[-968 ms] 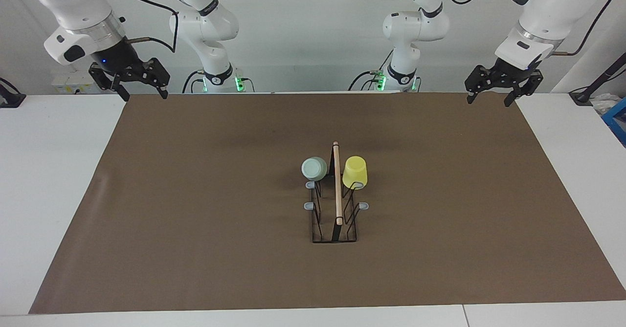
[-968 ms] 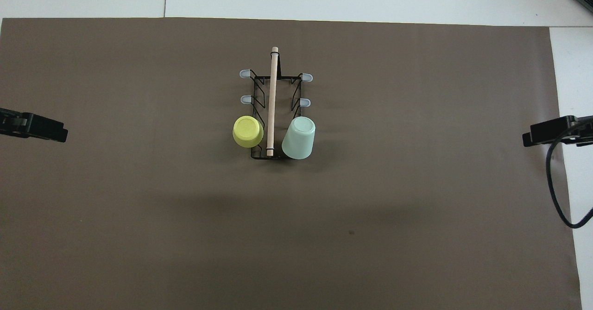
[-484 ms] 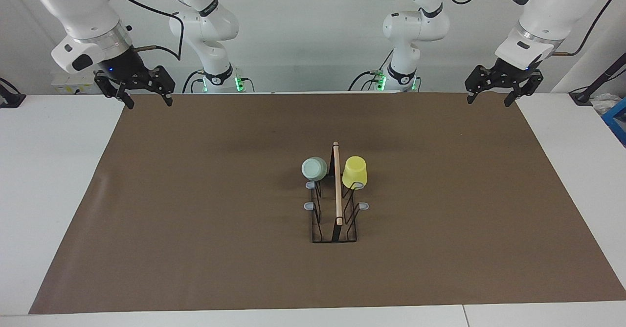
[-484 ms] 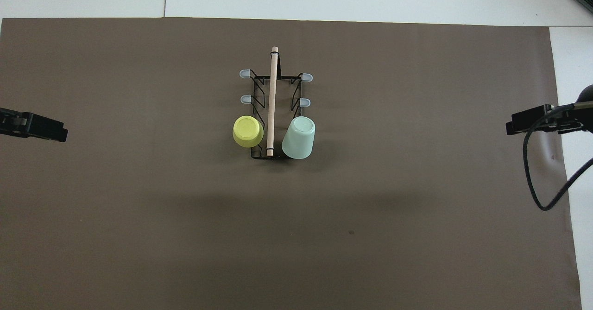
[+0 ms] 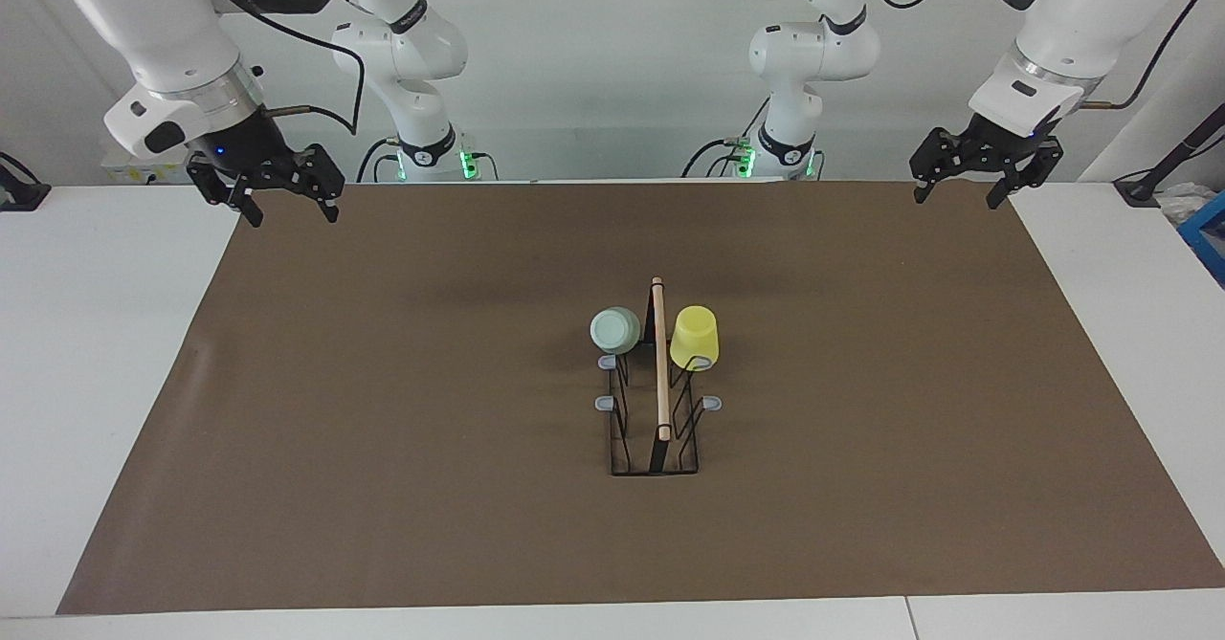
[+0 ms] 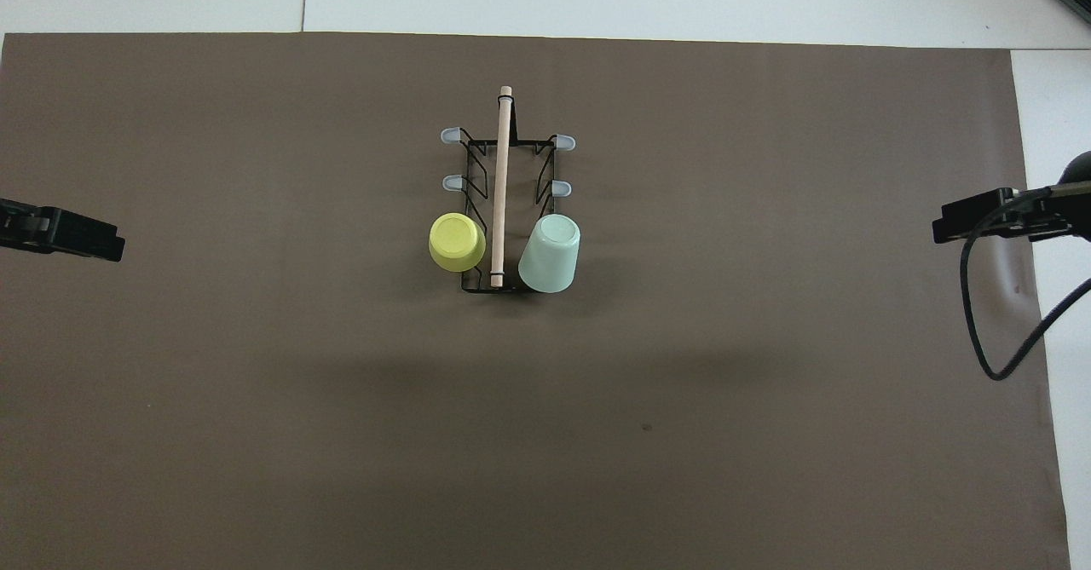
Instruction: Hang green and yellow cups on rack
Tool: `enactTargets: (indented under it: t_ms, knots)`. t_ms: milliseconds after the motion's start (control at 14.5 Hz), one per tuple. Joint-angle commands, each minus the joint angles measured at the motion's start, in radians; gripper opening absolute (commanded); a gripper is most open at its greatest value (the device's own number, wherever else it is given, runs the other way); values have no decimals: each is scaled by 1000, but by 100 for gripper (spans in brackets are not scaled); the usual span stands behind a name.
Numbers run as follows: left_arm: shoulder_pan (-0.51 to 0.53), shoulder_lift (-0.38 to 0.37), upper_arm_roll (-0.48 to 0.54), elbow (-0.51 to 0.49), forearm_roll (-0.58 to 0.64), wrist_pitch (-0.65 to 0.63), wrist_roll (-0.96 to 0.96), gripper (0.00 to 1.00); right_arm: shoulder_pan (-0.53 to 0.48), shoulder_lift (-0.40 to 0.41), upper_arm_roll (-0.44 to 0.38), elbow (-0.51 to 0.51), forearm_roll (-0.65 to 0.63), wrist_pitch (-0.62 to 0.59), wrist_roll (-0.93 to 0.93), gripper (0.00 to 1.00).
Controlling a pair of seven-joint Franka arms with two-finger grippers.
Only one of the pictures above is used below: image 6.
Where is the black wire cup rack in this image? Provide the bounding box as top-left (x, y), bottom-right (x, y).
top-left (439, 85), bottom-right (578, 295)

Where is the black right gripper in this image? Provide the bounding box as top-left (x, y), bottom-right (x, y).
top-left (932, 151), bottom-right (1091, 245)

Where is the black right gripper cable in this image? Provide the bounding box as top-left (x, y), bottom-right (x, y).
top-left (960, 188), bottom-right (1091, 382)

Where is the pale green plastic cup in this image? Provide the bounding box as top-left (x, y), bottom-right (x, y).
top-left (517, 214), bottom-right (582, 294)

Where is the brown table mat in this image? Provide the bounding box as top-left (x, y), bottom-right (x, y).
top-left (0, 32), bottom-right (1072, 570)

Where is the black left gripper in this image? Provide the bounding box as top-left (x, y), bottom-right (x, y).
top-left (0, 198), bottom-right (126, 262)

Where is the yellow plastic cup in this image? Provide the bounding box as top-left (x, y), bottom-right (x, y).
top-left (427, 212), bottom-right (488, 273)

